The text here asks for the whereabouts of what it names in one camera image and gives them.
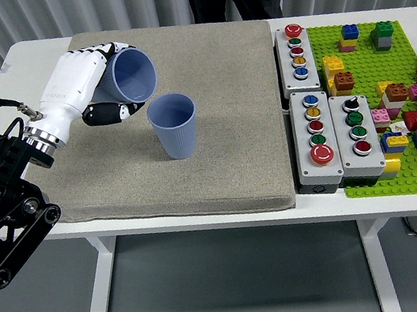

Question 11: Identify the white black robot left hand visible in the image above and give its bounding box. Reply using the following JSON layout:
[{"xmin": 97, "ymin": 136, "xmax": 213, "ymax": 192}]
[{"xmin": 28, "ymin": 37, "xmax": 151, "ymax": 148}]

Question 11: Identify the four-button box with selector switch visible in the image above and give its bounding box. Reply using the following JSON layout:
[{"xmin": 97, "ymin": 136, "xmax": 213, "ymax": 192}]
[{"xmin": 327, "ymin": 89, "xmax": 390, "ymax": 189}]

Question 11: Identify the small white printed brick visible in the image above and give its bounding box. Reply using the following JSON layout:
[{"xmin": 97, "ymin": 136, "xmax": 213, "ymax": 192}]
[{"xmin": 388, "ymin": 120, "xmax": 409, "ymax": 136}]

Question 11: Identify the five-button box, small red mushroom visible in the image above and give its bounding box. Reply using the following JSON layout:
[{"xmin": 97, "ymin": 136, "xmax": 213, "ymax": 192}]
[{"xmin": 270, "ymin": 21, "xmax": 324, "ymax": 101}]

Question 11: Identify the white table leg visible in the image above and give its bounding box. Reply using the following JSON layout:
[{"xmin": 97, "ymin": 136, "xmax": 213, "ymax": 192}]
[
  {"xmin": 355, "ymin": 213, "xmax": 404, "ymax": 312},
  {"xmin": 71, "ymin": 233, "xmax": 130, "ymax": 312}
]

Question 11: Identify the pink toy brick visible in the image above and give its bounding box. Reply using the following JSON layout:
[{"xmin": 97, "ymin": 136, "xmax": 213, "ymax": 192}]
[
  {"xmin": 337, "ymin": 39, "xmax": 357, "ymax": 55},
  {"xmin": 370, "ymin": 106, "xmax": 392, "ymax": 126}
]

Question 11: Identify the brown toy brick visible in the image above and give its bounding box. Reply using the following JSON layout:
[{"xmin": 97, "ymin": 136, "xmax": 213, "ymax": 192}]
[
  {"xmin": 332, "ymin": 70, "xmax": 358, "ymax": 98},
  {"xmin": 383, "ymin": 81, "xmax": 411, "ymax": 105}
]

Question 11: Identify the five-button box, large red mushroom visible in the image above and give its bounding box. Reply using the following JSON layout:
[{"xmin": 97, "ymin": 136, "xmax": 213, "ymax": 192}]
[{"xmin": 284, "ymin": 86, "xmax": 349, "ymax": 199}]

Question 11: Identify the red toy brick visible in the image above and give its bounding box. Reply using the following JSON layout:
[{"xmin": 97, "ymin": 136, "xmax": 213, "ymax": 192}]
[{"xmin": 401, "ymin": 109, "xmax": 417, "ymax": 133}]

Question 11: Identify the grey toy brick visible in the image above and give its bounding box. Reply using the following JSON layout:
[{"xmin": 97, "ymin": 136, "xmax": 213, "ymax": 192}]
[{"xmin": 371, "ymin": 33, "xmax": 395, "ymax": 55}]

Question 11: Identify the grey-brown fabric mat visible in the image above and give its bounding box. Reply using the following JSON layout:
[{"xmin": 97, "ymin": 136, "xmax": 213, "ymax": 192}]
[{"xmin": 8, "ymin": 2, "xmax": 301, "ymax": 251}]

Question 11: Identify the blue ribbed plastic cup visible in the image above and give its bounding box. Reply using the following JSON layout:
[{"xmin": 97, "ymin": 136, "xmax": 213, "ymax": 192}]
[
  {"xmin": 85, "ymin": 44, "xmax": 162, "ymax": 111},
  {"xmin": 144, "ymin": 88, "xmax": 205, "ymax": 164}
]

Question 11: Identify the white toy brick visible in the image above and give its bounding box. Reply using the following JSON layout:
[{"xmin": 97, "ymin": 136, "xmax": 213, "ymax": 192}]
[{"xmin": 380, "ymin": 91, "xmax": 405, "ymax": 111}]

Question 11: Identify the green studded baseplate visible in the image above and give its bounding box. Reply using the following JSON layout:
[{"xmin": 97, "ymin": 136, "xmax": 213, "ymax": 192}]
[{"xmin": 305, "ymin": 9, "xmax": 417, "ymax": 214}]

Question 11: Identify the yellow cylinder toy brick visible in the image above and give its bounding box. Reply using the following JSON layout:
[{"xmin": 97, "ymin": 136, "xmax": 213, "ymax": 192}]
[{"xmin": 374, "ymin": 153, "xmax": 404, "ymax": 181}]

